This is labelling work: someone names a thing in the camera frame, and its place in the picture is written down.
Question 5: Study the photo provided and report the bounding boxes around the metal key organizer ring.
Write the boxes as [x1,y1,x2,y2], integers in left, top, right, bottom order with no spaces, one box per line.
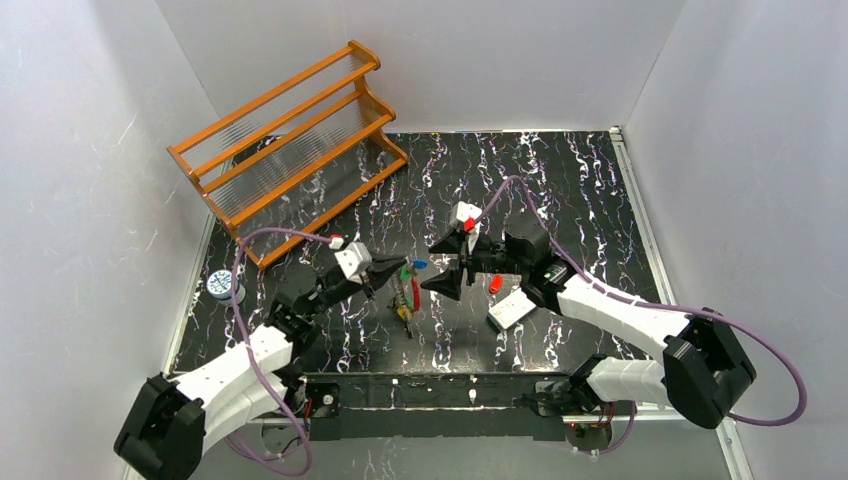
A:
[390,264,424,339]

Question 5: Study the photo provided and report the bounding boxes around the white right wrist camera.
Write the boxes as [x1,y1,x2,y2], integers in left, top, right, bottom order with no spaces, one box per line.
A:
[448,201,483,238]

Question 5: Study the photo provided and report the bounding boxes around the orange wooden shelf rack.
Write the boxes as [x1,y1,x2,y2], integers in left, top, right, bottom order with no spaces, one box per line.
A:
[166,40,408,270]

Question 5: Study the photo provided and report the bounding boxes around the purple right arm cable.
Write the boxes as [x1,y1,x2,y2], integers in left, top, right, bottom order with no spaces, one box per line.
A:
[473,174,810,457]

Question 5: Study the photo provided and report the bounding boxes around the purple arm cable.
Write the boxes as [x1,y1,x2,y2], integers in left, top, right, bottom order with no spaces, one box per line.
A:
[221,226,346,478]
[473,174,810,457]

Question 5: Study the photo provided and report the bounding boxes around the red tag key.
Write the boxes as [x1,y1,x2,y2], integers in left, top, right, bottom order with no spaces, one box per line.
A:
[488,275,504,295]

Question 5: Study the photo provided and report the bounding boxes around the white blue tape roll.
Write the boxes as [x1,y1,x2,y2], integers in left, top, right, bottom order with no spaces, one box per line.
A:
[205,270,246,305]

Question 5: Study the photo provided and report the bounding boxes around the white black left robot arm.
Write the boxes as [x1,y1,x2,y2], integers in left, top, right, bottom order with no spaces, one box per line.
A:
[113,252,408,479]

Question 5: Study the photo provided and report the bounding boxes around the aluminium front rail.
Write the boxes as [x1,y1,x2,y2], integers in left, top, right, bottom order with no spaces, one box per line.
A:
[135,374,738,425]

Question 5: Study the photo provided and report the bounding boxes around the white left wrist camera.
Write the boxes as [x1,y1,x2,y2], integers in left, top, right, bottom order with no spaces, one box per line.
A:
[334,242,373,285]

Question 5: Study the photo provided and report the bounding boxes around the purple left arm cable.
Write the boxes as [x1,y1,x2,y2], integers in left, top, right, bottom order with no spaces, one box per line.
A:
[221,226,346,478]

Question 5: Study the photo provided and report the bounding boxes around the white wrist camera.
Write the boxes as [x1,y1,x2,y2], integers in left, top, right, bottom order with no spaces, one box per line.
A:
[448,201,483,238]
[334,242,373,285]

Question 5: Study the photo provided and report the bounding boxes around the white card box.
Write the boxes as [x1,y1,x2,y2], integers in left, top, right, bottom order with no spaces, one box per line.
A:
[487,289,537,331]

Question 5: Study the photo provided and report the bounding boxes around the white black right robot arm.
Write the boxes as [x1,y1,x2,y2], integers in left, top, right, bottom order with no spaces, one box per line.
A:
[421,217,757,429]

